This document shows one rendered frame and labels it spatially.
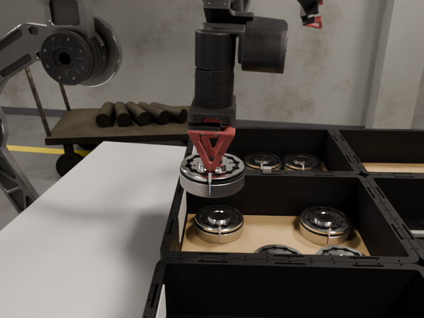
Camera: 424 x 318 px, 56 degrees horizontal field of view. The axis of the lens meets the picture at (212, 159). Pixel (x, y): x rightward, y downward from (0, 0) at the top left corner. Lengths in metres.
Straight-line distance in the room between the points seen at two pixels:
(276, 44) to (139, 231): 0.71
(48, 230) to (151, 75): 2.96
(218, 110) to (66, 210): 0.78
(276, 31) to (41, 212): 0.91
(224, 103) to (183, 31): 3.27
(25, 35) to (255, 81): 2.77
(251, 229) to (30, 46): 0.82
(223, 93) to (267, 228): 0.40
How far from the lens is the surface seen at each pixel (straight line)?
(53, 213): 1.25
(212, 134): 0.58
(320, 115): 3.89
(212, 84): 0.56
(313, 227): 0.84
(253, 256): 0.63
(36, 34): 1.28
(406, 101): 3.66
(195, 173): 0.61
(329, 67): 3.79
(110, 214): 1.20
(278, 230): 0.88
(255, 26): 0.57
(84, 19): 1.11
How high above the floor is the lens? 1.32
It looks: 24 degrees down
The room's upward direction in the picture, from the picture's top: straight up
